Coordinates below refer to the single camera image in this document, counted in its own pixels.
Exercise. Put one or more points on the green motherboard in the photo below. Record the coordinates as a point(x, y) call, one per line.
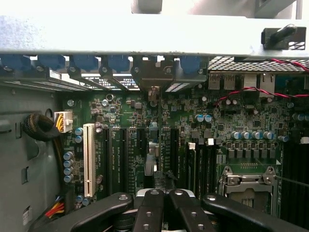
point(241, 116)

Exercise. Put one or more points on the white expansion slot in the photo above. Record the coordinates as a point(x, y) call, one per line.
point(89, 157)

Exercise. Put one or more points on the black open PC case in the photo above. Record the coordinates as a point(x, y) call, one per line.
point(120, 33)

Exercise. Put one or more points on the metal CPU socket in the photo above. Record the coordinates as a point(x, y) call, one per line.
point(246, 188)

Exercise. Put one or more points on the grey parts rack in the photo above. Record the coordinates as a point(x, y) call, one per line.
point(146, 6)

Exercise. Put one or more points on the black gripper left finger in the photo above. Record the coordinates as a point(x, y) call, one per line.
point(148, 212)

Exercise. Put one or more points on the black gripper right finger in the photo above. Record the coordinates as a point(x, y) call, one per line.
point(193, 215)

